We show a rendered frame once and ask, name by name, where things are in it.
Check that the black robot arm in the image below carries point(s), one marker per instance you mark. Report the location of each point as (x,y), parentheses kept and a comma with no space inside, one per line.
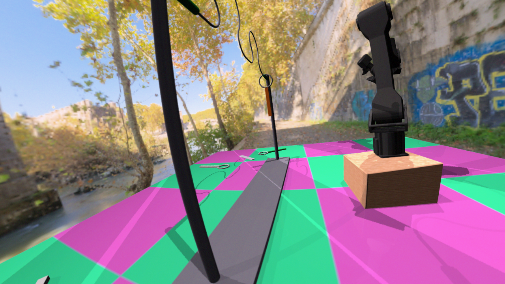
(387,106)

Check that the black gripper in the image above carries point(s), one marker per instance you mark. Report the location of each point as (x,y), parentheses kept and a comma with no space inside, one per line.
(366,65)

